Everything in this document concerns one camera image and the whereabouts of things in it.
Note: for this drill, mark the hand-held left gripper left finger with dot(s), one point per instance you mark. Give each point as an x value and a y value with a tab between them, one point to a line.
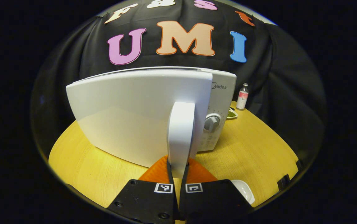
144	202

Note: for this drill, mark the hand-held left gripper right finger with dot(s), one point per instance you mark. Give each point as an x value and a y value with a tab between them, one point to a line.
209	202

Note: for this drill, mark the white microwave oven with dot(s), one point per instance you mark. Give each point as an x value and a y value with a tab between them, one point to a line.
135	109

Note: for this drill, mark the white square plate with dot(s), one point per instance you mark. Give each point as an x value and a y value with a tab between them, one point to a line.
243	190

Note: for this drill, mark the black table edge clamp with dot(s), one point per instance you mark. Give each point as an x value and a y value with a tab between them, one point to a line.
299	165
283	182

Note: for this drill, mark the divided snack tray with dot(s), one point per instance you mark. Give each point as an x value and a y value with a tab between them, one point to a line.
231	115

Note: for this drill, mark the small clear bottle pink label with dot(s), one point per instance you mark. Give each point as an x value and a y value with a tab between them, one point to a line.
242	99

